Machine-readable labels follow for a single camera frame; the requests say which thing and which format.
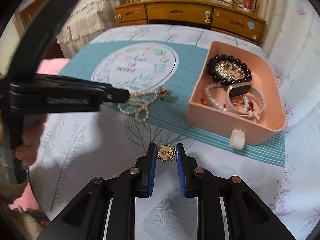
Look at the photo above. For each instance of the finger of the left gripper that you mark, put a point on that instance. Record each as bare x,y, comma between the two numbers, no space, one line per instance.
115,95

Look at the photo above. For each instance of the pink drawer box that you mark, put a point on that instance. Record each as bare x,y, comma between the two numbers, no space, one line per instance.
226,65

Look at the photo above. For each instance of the tree print bed sheet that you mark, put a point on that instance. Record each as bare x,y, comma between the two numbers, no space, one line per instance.
77,147

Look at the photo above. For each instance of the lace covered cabinet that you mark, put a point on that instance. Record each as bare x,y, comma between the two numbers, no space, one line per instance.
89,19

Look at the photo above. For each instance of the gold green brooch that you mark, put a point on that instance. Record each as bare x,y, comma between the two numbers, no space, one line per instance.
166,95

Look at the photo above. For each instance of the gold round earring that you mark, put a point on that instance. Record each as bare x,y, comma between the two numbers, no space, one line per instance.
166,153

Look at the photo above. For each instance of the pink band smart watch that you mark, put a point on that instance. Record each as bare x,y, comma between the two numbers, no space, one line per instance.
245,101

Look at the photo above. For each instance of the red white mug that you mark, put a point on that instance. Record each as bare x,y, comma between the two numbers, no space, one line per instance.
249,5

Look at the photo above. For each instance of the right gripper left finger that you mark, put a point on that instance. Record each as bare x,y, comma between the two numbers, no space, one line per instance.
105,209

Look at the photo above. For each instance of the left hand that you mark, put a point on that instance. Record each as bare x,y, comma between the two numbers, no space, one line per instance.
28,149

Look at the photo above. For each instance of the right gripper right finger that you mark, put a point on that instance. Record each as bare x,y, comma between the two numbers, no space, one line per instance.
226,208

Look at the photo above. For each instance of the white floral curtain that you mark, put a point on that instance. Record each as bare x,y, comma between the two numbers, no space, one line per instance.
291,45

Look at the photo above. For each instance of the wooden desk with drawers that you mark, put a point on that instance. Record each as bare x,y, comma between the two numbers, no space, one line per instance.
206,14

